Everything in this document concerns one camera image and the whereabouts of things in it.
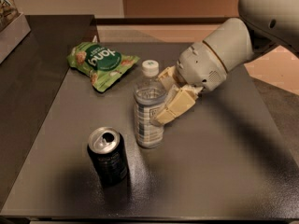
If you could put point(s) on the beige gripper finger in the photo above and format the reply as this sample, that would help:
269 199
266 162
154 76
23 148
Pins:
168 77
178 100

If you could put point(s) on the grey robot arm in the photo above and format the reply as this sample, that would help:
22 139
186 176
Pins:
261 26

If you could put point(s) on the clear blue plastic bottle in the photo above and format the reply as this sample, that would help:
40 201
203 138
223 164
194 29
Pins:
149 94

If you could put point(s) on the white snack box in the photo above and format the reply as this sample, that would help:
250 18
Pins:
14 27

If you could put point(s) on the green chip bag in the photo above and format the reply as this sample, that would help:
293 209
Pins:
102 65

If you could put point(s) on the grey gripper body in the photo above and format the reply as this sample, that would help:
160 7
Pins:
201 65

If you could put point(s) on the black pepsi can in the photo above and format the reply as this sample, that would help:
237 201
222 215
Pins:
107 151

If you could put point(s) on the dark side counter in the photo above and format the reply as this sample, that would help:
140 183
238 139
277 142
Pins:
30 78

